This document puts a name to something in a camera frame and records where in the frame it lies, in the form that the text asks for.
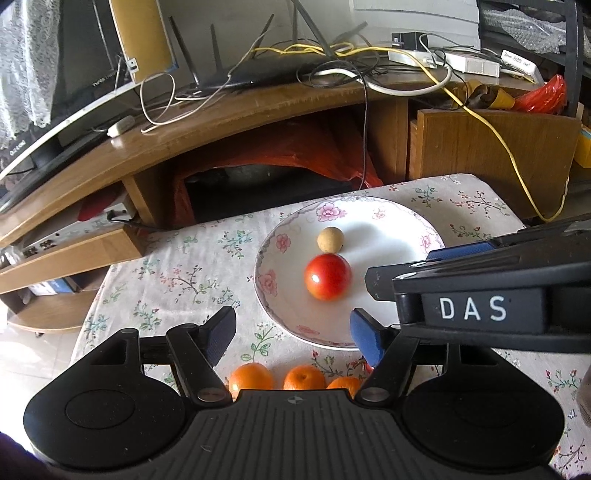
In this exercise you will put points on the floral white tablecloth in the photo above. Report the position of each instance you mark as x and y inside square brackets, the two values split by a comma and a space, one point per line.
[255, 263]

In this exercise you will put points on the brown cardboard panel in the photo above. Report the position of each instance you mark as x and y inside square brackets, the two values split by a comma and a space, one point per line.
[526, 158]

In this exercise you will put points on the blue white cardboard box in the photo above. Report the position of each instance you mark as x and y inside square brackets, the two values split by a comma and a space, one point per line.
[53, 287]

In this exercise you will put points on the black wifi router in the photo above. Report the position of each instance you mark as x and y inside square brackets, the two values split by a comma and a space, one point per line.
[245, 44]

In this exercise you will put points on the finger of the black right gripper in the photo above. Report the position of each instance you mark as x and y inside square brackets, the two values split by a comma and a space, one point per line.
[531, 293]

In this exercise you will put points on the red plastic bag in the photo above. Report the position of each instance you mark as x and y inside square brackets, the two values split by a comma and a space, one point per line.
[550, 98]

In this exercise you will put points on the white floral ceramic bowl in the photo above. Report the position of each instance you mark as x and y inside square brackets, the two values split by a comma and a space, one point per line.
[377, 232]

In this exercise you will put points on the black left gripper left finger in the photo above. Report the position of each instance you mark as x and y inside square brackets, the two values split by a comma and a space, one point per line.
[195, 350]

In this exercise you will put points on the large red tomato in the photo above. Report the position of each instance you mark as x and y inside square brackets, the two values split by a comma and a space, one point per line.
[327, 277]

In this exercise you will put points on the wooden TV cabinet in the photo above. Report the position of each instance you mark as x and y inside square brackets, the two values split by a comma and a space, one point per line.
[145, 164]

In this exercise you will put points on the red cloth under cabinet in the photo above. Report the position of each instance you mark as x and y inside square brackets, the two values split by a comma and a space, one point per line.
[286, 156]

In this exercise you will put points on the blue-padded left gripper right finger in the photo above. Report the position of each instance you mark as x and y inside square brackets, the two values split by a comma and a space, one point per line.
[389, 352]

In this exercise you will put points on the white power strip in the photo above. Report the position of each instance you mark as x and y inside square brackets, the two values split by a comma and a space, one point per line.
[460, 60]

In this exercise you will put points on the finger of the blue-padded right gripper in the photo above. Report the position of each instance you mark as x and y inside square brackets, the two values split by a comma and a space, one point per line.
[459, 251]

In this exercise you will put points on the round orange mandarin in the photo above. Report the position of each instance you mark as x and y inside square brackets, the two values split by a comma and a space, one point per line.
[250, 376]

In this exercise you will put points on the black television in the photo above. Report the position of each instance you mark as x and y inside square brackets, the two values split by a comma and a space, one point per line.
[60, 60]

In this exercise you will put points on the silver set-top box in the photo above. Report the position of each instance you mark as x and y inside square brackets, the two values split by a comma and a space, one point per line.
[65, 227]

